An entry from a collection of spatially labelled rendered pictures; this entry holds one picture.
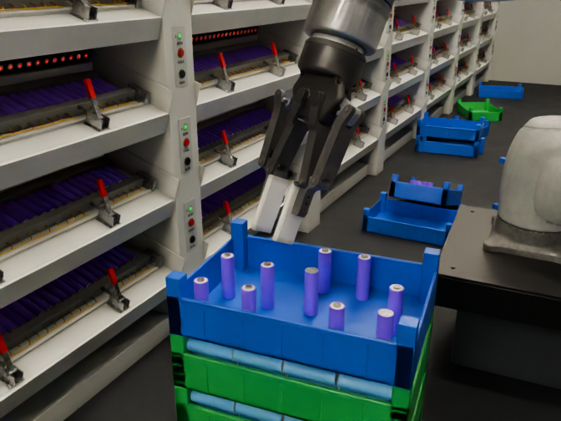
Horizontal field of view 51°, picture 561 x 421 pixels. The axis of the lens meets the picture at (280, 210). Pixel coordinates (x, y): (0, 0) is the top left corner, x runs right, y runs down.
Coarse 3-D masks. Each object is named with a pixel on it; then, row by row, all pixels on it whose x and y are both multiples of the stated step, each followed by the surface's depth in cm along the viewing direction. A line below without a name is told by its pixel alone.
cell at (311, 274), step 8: (312, 272) 73; (312, 280) 73; (304, 288) 75; (312, 288) 74; (304, 296) 75; (312, 296) 74; (304, 304) 76; (312, 304) 75; (304, 312) 76; (312, 312) 75
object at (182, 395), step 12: (180, 396) 76; (420, 396) 78; (180, 408) 77; (192, 408) 76; (204, 408) 75; (420, 408) 81; (180, 420) 78; (192, 420) 77; (204, 420) 76; (216, 420) 75; (228, 420) 74; (240, 420) 74; (252, 420) 73
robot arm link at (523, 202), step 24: (552, 120) 116; (528, 144) 115; (552, 144) 112; (504, 168) 122; (528, 168) 115; (552, 168) 112; (504, 192) 122; (528, 192) 116; (552, 192) 113; (504, 216) 123; (528, 216) 118; (552, 216) 115
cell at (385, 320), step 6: (378, 312) 65; (384, 312) 65; (390, 312) 65; (378, 318) 64; (384, 318) 64; (390, 318) 64; (378, 324) 65; (384, 324) 64; (390, 324) 64; (378, 330) 65; (384, 330) 64; (390, 330) 64; (378, 336) 65; (384, 336) 65; (390, 336) 65
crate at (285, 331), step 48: (240, 240) 86; (192, 288) 76; (240, 288) 83; (288, 288) 83; (336, 288) 83; (384, 288) 82; (432, 288) 73; (192, 336) 72; (240, 336) 69; (288, 336) 66; (336, 336) 64
